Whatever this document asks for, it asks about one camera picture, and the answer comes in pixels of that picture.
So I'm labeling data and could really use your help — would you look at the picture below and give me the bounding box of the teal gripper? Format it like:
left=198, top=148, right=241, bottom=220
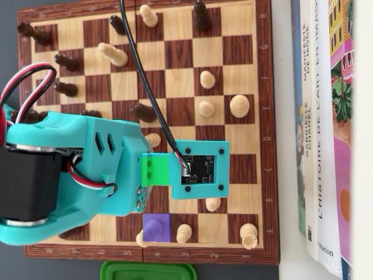
left=84, top=116, right=153, bottom=217

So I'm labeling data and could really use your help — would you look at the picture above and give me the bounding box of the light wooden queen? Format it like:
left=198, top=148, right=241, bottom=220
left=136, top=218, right=164, bottom=248

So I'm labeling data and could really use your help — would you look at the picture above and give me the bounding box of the light wooden pawn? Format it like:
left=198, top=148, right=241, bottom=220
left=199, top=100, right=215, bottom=118
left=199, top=70, right=216, bottom=90
left=176, top=223, right=193, bottom=244
left=145, top=132, right=161, bottom=148
left=205, top=198, right=221, bottom=212

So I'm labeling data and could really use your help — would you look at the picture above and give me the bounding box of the dark wooden queen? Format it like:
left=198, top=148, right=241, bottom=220
left=129, top=102, right=157, bottom=123

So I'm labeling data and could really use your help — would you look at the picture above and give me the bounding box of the green plastic tray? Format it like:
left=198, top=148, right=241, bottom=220
left=99, top=260, right=198, bottom=280

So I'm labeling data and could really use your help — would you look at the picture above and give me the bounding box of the folding wooden chessboard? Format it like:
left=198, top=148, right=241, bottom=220
left=16, top=0, right=280, bottom=265

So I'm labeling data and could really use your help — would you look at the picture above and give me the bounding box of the dark wooden king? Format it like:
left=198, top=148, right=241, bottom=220
left=10, top=109, right=49, bottom=124

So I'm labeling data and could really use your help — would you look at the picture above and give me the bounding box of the tall light wooden piece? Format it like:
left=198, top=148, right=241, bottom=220
left=97, top=43, right=129, bottom=67

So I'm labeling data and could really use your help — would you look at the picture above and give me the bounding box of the large light pawn right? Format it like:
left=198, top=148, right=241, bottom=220
left=229, top=94, right=250, bottom=118

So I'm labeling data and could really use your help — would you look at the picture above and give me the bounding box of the light wooden rook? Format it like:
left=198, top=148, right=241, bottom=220
left=239, top=223, right=259, bottom=250

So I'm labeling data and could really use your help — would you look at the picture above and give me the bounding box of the light wooden bishop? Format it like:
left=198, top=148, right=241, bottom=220
left=139, top=5, right=159, bottom=29

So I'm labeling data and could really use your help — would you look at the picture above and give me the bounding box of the dark wooden rook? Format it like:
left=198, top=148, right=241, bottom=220
left=17, top=22, right=52, bottom=46

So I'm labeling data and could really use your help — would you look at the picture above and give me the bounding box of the dark wooden bishop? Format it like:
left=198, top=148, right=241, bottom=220
left=192, top=0, right=212, bottom=32

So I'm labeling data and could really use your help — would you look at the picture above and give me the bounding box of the white art history book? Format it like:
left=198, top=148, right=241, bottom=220
left=309, top=0, right=343, bottom=278

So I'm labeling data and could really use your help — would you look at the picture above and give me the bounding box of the white Gabrielle Chanel book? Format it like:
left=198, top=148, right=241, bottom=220
left=290, top=0, right=319, bottom=260

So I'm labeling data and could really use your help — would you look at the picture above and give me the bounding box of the pink illustrated book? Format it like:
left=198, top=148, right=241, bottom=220
left=328, top=0, right=355, bottom=280

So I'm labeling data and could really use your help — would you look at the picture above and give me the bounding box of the short red white black cable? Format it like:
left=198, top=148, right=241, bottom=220
left=66, top=159, right=118, bottom=192

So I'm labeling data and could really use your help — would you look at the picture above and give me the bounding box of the black camera cable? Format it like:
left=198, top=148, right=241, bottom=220
left=118, top=0, right=190, bottom=176

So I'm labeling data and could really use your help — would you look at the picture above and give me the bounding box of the teal mounted camera module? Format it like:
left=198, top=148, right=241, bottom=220
left=140, top=139, right=230, bottom=200

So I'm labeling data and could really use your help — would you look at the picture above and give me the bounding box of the long red white black cable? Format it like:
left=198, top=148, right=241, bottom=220
left=0, top=61, right=58, bottom=129

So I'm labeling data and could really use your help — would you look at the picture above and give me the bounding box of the white blurry upright post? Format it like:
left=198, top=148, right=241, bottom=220
left=349, top=0, right=373, bottom=280

